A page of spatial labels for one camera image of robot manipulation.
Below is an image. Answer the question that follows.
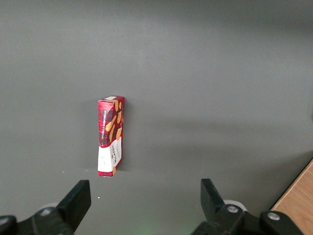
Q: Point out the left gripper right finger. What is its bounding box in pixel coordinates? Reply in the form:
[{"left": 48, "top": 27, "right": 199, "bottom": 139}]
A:
[{"left": 200, "top": 178, "right": 303, "bottom": 235}]

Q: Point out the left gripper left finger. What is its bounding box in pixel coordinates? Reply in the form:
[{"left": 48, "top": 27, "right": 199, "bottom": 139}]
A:
[{"left": 0, "top": 180, "right": 92, "bottom": 235}]

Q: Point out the red tartan shortbread box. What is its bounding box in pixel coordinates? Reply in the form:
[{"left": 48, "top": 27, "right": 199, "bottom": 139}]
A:
[{"left": 97, "top": 95, "right": 126, "bottom": 177}]

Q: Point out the wooden drawer cabinet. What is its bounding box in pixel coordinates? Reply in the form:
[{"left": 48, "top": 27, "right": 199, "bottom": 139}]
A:
[{"left": 270, "top": 156, "right": 313, "bottom": 235}]

